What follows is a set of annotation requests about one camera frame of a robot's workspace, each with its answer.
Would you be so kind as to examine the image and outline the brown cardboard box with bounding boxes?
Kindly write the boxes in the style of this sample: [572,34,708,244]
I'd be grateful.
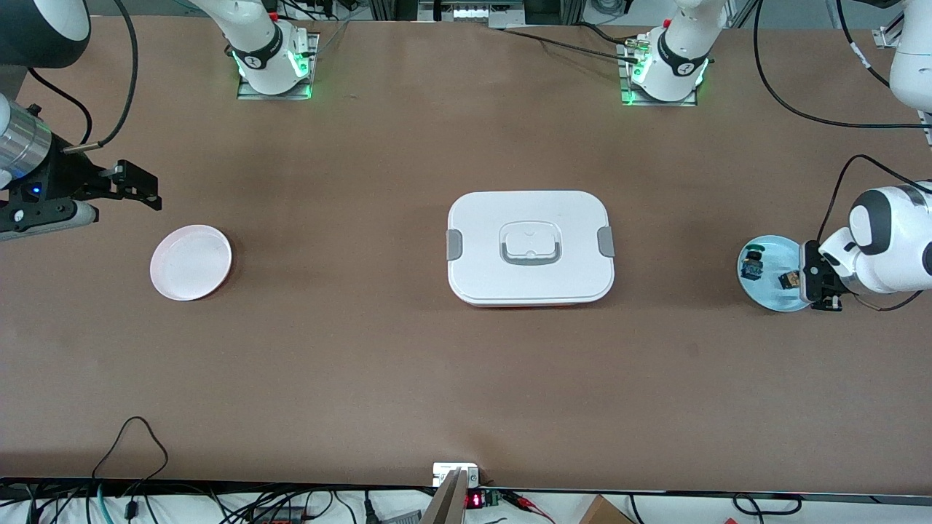
[579,495,636,524]

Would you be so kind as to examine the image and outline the white lidded lunch box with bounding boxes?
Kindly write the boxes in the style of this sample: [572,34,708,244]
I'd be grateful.
[446,191,616,308]

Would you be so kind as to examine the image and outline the light blue round plate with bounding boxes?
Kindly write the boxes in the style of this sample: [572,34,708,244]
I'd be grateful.
[737,235,821,313]

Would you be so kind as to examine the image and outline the pink round plate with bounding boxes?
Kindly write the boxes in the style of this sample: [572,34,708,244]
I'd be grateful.
[150,225,234,302]

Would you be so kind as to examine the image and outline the aluminium corner profile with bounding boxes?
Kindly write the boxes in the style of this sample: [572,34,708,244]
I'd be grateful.
[876,15,905,50]

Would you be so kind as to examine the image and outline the red clip test leads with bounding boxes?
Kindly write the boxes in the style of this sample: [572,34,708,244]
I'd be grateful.
[506,491,554,523]

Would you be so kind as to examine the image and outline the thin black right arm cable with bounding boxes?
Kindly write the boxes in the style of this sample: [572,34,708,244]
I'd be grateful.
[28,68,94,145]

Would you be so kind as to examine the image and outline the labelled black left arm cable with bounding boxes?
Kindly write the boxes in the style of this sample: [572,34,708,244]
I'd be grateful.
[835,0,895,74]

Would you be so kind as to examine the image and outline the thin black looped cable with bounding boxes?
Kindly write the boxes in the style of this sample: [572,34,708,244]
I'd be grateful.
[91,416,170,481]

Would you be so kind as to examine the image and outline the black cable loop under table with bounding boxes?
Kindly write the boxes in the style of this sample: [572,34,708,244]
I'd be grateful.
[732,493,803,516]

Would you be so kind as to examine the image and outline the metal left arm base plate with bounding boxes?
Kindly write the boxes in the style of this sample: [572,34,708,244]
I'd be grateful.
[619,40,700,108]

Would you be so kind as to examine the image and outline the black cable to arm base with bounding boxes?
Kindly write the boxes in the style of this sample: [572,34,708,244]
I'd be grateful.
[501,28,641,65]

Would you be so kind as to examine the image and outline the aluminium frame with white panel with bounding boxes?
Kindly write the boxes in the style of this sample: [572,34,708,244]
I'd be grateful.
[419,0,525,24]

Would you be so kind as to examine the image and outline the small white metal bracket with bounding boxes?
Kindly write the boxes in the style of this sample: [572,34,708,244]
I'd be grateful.
[432,463,481,487]

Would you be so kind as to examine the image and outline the grey slanted camera beam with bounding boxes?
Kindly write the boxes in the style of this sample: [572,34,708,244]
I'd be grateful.
[421,469,468,524]

